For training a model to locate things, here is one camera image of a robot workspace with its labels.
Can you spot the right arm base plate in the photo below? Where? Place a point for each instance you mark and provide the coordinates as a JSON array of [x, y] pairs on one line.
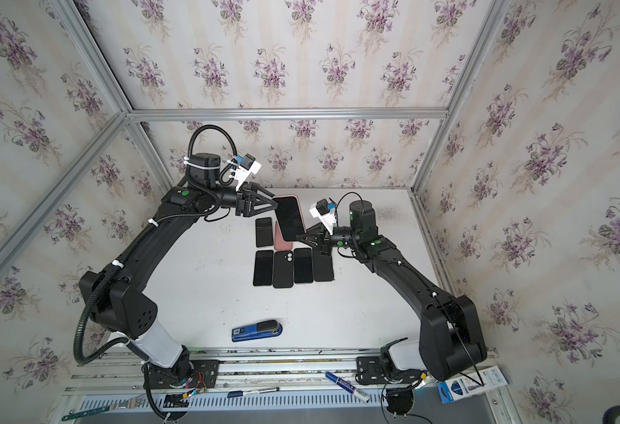
[[377, 370]]

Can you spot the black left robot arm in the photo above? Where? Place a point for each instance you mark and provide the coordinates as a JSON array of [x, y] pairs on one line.
[[116, 309]]

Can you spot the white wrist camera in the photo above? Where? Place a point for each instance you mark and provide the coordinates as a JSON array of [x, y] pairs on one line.
[[241, 168], [325, 211]]

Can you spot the black phone case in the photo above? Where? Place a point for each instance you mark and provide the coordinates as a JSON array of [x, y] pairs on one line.
[[283, 269], [322, 267]]

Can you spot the black round connector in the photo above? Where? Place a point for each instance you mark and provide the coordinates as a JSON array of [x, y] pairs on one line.
[[399, 402]]

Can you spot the dark phone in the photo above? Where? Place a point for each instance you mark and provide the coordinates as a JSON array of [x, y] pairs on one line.
[[264, 236]]

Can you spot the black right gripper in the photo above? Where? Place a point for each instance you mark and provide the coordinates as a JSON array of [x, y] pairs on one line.
[[328, 242]]

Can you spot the pink-edged phone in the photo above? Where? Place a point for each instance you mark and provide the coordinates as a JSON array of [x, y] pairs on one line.
[[289, 217]]

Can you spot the blue black stapler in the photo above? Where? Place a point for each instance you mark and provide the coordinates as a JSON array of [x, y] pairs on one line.
[[262, 330]]

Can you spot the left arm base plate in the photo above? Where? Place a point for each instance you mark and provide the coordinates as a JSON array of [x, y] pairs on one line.
[[204, 374]]

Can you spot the blue marker pen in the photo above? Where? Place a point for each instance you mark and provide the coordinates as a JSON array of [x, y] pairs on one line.
[[346, 386]]

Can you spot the pink phone case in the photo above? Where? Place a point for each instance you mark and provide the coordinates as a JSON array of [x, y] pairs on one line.
[[280, 244]]

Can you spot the aluminium rail base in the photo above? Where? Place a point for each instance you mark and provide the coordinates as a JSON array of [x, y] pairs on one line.
[[119, 370]]

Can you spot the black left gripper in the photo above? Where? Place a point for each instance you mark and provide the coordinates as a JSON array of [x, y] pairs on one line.
[[245, 207]]

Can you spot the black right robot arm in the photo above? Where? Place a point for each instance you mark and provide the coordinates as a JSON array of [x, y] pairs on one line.
[[450, 336]]

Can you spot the green metal ruler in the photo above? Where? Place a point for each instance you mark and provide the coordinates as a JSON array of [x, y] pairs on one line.
[[85, 413]]

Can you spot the black phone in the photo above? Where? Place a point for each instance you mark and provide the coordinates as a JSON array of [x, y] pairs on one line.
[[263, 272], [303, 266]]

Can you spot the black thin pen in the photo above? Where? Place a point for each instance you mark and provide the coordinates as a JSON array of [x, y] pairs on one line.
[[243, 393]]

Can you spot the blue white cardboard box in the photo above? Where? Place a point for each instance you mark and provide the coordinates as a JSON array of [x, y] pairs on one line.
[[472, 384]]

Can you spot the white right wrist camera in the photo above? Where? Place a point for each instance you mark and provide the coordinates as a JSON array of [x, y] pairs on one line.
[[325, 211]]

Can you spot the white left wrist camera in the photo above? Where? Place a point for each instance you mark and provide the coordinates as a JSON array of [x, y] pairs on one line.
[[241, 168]]

